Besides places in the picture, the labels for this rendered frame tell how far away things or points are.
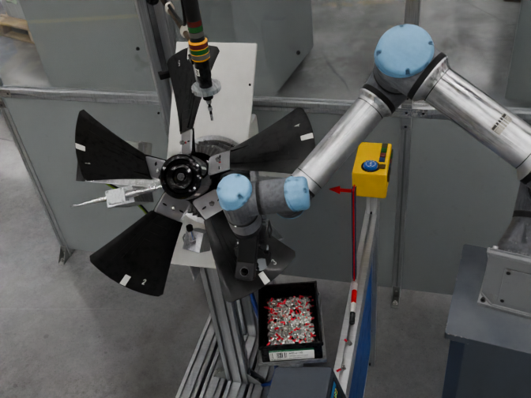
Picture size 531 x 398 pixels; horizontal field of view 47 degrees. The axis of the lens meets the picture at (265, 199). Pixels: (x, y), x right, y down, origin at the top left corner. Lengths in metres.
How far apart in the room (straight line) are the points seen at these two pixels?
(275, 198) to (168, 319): 1.68
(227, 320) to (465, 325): 0.98
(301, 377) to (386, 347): 1.60
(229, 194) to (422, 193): 1.29
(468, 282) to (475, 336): 0.17
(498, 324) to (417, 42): 0.67
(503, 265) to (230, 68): 0.97
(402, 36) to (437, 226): 1.34
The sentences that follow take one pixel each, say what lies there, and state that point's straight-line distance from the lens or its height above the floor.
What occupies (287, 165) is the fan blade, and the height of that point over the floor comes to 1.25.
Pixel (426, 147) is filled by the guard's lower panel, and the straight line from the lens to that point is 2.30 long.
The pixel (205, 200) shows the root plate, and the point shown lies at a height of 1.14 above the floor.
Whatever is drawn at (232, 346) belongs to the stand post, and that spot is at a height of 0.32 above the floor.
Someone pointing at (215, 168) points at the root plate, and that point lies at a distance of 1.60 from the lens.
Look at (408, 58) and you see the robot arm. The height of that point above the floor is 1.56.
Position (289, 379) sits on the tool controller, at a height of 1.24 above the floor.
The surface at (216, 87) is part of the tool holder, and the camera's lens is 1.45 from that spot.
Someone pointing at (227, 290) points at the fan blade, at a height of 1.01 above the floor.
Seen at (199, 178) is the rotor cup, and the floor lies 1.22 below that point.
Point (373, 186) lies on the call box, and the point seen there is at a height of 1.03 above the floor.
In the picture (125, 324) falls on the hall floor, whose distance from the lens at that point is 2.93.
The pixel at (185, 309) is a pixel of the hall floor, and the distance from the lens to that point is 2.90.
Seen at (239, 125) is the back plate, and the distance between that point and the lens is 1.84.
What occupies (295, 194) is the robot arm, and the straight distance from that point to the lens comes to 1.27.
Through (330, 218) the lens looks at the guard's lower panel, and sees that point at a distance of 2.58.
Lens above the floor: 2.15
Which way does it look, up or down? 39 degrees down
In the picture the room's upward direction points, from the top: 7 degrees counter-clockwise
